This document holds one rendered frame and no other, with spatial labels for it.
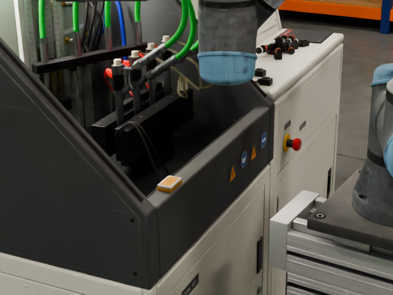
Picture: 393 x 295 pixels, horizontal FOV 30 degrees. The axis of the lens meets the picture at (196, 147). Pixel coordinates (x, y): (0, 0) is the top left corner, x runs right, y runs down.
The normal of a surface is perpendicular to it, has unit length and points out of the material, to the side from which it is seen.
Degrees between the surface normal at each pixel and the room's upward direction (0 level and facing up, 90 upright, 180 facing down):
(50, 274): 90
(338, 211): 0
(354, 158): 0
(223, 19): 90
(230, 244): 90
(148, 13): 90
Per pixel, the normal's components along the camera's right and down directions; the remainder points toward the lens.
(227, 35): 0.00, 0.37
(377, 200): -0.70, -0.03
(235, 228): 0.91, 0.15
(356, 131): -0.01, -0.93
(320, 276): -0.53, 0.33
